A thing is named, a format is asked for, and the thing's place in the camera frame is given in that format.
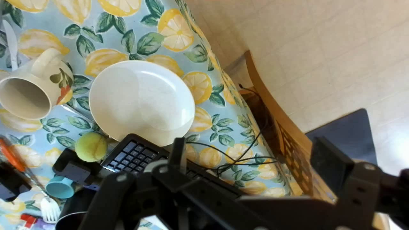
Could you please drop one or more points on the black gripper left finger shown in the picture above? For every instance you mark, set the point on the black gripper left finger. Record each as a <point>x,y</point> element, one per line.
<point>128,192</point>

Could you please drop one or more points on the cream floral mug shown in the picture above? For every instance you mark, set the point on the cream floral mug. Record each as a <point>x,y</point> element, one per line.
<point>42,77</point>

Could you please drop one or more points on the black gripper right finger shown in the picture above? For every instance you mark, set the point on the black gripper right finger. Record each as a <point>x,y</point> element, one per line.
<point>371,195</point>

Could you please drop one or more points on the wooden lattice-back chair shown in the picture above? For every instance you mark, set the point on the wooden lattice-back chair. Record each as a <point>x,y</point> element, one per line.
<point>294,144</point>

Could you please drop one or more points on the black bowl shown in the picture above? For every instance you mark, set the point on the black bowl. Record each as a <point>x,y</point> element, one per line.
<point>78,199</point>

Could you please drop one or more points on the white round plate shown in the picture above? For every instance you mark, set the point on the white round plate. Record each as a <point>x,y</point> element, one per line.
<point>141,97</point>

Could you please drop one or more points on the black rectangular block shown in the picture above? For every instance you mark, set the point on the black rectangular block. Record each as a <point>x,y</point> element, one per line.
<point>74,170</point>

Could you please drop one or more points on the small teal cup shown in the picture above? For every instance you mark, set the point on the small teal cup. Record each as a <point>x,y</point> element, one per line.
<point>59,187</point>

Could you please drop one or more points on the white plastic fork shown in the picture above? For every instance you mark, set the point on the white plastic fork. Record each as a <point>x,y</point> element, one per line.
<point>50,211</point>

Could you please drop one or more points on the blue floor mat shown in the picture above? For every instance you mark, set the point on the blue floor mat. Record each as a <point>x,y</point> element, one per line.
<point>349,132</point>

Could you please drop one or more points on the lemon print tablecloth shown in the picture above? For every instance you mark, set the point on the lemon print tablecloth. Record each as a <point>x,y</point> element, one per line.
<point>128,38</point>

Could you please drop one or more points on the white plastic utensil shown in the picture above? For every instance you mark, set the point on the white plastic utensil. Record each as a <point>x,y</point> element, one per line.
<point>12,46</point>

